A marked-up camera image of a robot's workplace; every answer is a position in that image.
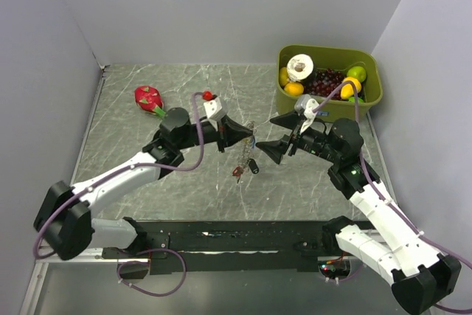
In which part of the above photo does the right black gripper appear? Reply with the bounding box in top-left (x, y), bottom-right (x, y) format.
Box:
top-left (255, 109), bottom-right (341, 164)

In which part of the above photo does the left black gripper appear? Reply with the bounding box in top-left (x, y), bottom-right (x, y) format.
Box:
top-left (177, 114), bottom-right (252, 153)

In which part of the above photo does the black key fob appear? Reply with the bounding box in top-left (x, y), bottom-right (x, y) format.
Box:
top-left (248, 159), bottom-right (260, 174)

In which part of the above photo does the red key tag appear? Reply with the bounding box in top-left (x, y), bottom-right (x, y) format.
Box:
top-left (232, 167), bottom-right (244, 177)

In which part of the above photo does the red dragon fruit toy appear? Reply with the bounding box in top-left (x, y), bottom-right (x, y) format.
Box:
top-left (134, 86), bottom-right (166, 118)

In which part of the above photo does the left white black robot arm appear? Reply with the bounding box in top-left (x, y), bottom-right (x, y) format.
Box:
top-left (33, 108), bottom-right (253, 260)

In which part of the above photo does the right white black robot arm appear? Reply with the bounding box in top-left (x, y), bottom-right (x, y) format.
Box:
top-left (256, 111), bottom-right (462, 314)

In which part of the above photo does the orange fruit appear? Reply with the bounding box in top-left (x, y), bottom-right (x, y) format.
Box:
top-left (284, 82), bottom-right (304, 97)

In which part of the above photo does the yellow lemon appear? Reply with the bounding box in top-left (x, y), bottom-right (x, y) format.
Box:
top-left (278, 67), bottom-right (290, 88)

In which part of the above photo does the dark red grapes bunch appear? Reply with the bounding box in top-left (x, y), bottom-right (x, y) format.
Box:
top-left (303, 69), bottom-right (345, 97)

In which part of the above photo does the small green fruit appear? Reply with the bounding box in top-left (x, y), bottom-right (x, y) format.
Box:
top-left (348, 96), bottom-right (364, 103)

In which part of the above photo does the yellow pear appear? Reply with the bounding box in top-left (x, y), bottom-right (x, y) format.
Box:
top-left (340, 77), bottom-right (362, 100)

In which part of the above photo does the olive green plastic bin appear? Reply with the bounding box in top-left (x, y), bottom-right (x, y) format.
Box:
top-left (277, 44), bottom-right (384, 122)

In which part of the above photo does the green lime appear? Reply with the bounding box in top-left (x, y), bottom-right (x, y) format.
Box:
top-left (347, 66), bottom-right (367, 83)

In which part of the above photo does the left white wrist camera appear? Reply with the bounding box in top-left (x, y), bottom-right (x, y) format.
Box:
top-left (204, 97), bottom-right (228, 122)

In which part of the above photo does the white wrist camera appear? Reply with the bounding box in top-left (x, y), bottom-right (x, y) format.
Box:
top-left (204, 97), bottom-right (228, 122)
top-left (294, 94), bottom-right (319, 134)

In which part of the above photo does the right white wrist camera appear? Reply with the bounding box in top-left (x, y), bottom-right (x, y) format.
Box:
top-left (294, 94), bottom-right (319, 134)

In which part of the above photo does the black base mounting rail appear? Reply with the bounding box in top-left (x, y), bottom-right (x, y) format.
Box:
top-left (102, 217), bottom-right (348, 275)

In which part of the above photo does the aluminium frame rail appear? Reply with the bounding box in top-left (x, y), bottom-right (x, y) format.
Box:
top-left (19, 65), bottom-right (110, 315)

